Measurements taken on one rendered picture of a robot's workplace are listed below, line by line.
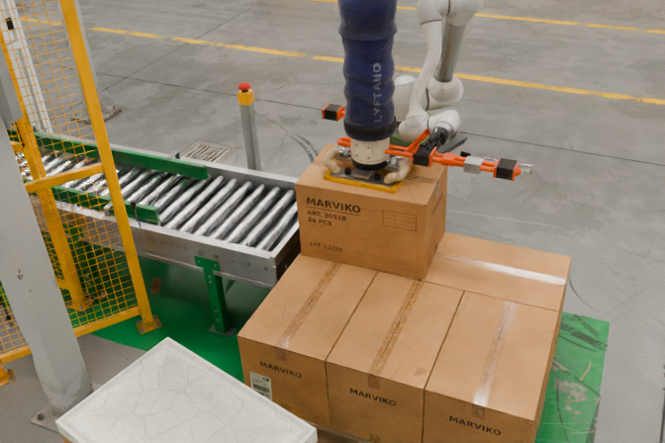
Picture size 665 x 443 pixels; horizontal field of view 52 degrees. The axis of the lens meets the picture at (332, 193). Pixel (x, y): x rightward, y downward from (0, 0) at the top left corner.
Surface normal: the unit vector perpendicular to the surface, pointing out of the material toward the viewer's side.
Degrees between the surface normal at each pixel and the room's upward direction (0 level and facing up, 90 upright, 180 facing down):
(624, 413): 0
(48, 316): 90
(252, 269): 90
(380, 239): 90
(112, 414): 0
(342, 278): 0
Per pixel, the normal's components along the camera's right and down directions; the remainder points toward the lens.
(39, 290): 0.92, 0.19
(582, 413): -0.05, -0.85
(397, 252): -0.36, 0.51
